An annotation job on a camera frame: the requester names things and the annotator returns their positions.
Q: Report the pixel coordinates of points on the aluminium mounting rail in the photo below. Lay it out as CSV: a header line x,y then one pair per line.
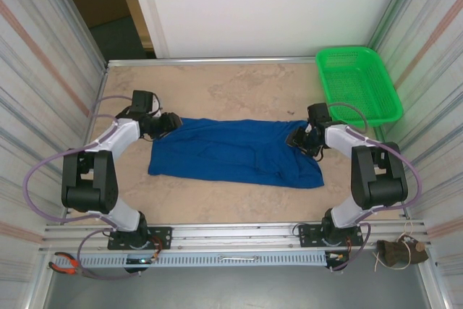
x,y
235,233

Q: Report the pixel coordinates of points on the blue t-shirt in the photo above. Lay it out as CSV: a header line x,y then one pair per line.
x,y
224,150

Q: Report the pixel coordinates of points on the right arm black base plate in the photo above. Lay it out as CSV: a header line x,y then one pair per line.
x,y
307,236

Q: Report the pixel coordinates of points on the aluminium table edge bar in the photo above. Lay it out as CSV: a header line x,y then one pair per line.
x,y
217,60

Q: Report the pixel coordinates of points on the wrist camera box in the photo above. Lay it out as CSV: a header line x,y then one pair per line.
x,y
308,128
156,110

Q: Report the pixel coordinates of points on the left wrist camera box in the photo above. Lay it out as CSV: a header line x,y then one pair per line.
x,y
156,110

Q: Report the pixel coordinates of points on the green plastic mesh basket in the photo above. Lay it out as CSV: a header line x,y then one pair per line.
x,y
358,84

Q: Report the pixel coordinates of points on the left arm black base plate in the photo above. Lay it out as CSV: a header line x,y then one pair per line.
x,y
162,238

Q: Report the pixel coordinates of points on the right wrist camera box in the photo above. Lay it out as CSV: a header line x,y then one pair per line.
x,y
308,128

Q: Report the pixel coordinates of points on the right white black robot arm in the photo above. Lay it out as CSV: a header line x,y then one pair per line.
x,y
343,137

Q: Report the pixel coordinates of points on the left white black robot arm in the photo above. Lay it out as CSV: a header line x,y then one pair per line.
x,y
115,135

